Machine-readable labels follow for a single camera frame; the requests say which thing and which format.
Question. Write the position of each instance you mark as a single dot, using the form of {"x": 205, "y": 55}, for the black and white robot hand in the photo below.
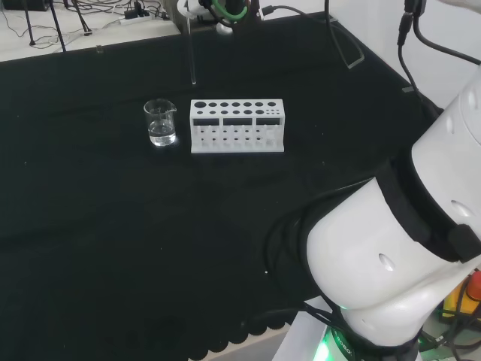
{"x": 225, "y": 29}

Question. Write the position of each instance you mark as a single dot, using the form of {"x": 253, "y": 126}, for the clear glass rod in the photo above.
{"x": 191, "y": 56}

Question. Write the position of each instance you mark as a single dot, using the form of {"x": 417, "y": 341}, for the white test tube rack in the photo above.
{"x": 236, "y": 124}

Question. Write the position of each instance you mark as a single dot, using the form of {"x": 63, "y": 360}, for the small clear glass beaker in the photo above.
{"x": 161, "y": 124}

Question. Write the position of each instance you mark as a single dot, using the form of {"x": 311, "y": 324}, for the white power strip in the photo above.
{"x": 134, "y": 17}

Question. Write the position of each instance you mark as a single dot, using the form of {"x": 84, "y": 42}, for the clear curved plastic strip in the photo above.
{"x": 356, "y": 56}

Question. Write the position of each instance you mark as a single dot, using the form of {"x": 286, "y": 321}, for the black tripod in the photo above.
{"x": 56, "y": 26}

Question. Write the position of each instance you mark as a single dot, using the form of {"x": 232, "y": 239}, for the black bench cloth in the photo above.
{"x": 150, "y": 225}

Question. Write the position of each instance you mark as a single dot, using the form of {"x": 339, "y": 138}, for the pale white board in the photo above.
{"x": 304, "y": 334}

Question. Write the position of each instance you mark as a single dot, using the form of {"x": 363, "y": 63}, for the yellow stop button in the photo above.
{"x": 471, "y": 293}

